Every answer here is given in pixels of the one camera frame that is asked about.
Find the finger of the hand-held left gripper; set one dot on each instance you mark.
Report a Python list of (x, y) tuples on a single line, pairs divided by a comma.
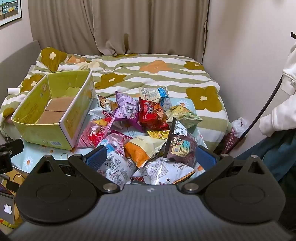
[(13, 148)]

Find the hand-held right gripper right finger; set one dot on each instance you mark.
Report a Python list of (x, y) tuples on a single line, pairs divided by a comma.
[(207, 158)]

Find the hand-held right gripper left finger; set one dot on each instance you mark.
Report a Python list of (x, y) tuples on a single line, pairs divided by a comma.
[(98, 157)]

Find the pink and red snack packet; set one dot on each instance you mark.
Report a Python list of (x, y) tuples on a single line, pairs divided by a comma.
[(97, 134)]

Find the pale pink snack packet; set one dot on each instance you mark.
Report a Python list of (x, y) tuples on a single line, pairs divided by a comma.
[(118, 141)]

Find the dark purple snack packet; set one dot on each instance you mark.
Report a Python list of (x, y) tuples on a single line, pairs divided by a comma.
[(180, 143)]

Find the orange and cream snack packet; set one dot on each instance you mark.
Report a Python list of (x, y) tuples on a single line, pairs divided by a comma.
[(141, 150)]

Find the yellow-green cardboard box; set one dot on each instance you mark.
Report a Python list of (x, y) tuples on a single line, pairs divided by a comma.
[(69, 125)]

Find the white and red snack packet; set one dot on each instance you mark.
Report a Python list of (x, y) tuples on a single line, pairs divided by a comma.
[(101, 114)]

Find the large white snack packet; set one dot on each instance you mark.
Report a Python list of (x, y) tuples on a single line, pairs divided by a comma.
[(164, 172)]

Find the small gold snack packet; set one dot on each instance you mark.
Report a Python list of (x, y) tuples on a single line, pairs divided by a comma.
[(158, 134)]

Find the brown cartoon snack packet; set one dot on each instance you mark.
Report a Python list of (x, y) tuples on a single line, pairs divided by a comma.
[(105, 103)]

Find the light blue daisy mat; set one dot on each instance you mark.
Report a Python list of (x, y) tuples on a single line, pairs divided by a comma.
[(34, 153)]

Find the black phone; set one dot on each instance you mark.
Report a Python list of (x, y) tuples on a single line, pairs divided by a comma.
[(12, 185)]

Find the pink cloth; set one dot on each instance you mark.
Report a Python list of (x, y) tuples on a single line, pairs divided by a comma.
[(8, 120)]

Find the grey card with white tape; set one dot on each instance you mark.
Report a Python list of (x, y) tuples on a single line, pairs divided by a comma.
[(7, 204)]

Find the pale green snack packet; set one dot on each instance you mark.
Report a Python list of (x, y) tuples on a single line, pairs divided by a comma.
[(185, 114)]

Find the white tube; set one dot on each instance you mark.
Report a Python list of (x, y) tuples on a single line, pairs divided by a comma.
[(12, 90)]

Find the light purple snack packet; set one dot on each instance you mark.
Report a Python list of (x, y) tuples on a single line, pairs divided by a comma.
[(127, 106)]

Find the person's blue jeans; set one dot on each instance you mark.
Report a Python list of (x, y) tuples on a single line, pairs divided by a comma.
[(277, 157)]

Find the person's white sweatshirt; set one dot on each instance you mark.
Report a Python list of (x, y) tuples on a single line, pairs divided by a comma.
[(277, 115)]

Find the grey bed headboard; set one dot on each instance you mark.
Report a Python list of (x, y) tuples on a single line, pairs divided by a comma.
[(13, 62)]

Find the floral striped blanket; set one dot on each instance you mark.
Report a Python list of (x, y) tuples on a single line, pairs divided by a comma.
[(150, 76)]

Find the beige curtain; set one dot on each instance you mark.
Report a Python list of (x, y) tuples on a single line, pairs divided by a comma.
[(115, 23)]

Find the framed wall poster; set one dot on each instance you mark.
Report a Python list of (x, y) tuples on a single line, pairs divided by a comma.
[(9, 10)]

